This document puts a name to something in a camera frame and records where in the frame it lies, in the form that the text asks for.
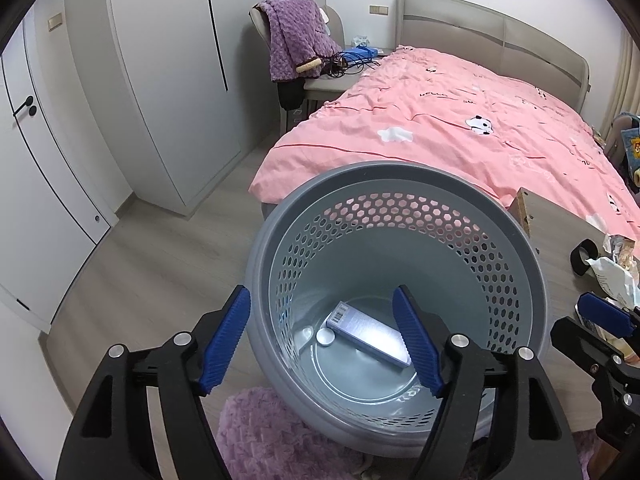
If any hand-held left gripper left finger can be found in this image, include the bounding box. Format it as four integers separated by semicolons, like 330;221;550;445
55;285;252;480

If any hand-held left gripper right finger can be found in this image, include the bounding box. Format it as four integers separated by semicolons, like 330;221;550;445
391;285;583;480

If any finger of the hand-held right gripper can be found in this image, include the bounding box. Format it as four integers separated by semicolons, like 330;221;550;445
550;316;627;380
576;292;639;339

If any white plastic packaging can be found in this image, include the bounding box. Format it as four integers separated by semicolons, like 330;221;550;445
586;255;640;308

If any grey perforated plastic basket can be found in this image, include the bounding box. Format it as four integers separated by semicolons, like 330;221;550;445
244;161;551;460

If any pale blue cardboard box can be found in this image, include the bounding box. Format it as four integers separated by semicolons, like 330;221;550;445
326;301;412;370

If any purple fluffy rug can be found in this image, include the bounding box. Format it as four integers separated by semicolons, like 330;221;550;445
216;387;601;480

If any grey wooden desk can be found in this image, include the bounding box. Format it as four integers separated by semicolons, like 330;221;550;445
510;187;640;480

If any blue denim jacket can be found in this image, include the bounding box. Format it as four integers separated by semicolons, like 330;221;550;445
620;127;640;183

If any chair with grey backrest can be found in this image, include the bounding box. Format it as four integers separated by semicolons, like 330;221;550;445
602;110;640;196

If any bed with pink duvet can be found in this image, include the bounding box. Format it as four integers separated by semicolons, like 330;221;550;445
249;46;640;256

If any beige curtain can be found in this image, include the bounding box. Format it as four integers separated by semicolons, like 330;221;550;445
621;25;640;113

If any white wardrobe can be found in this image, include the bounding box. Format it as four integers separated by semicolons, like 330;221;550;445
65;0;327;218

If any grey nightstand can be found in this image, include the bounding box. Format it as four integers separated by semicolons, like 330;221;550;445
304;47;396;111

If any purple fuzzy garment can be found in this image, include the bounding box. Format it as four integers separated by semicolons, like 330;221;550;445
257;0;341;82

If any beige upholstered bed headboard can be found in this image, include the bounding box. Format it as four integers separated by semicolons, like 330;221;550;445
395;0;590;111

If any beige chair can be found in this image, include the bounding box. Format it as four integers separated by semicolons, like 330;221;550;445
250;5;346;111

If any white door with black handle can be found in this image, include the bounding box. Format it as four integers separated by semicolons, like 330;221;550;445
0;20;133;336

